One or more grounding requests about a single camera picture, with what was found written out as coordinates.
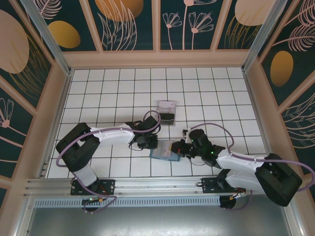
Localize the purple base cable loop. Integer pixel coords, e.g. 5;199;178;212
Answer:
220;186;254;212
82;194;119;214

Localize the aluminium frame post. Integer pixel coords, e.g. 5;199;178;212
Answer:
21;0;74;76
242;0;295;72

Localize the white card pink print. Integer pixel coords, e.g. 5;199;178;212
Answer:
159;100;177;112
159;140;174;158

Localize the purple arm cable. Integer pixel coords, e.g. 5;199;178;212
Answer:
188;122;315;192
56;110;162;168

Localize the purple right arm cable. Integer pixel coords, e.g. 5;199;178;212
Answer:
188;122;315;192

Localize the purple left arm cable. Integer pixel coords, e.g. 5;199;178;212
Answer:
56;110;162;168

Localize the grey slotted cable duct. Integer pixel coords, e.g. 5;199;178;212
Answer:
34;198;221;207

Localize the aluminium table edge rail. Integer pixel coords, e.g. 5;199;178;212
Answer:
36;70;74;179
242;70;276;174

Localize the grey metal sheet panel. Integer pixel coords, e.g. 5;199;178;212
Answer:
24;205;296;236

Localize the teal card holder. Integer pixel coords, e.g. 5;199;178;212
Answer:
149;147;182;163

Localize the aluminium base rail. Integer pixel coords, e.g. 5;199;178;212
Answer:
23;174;292;199

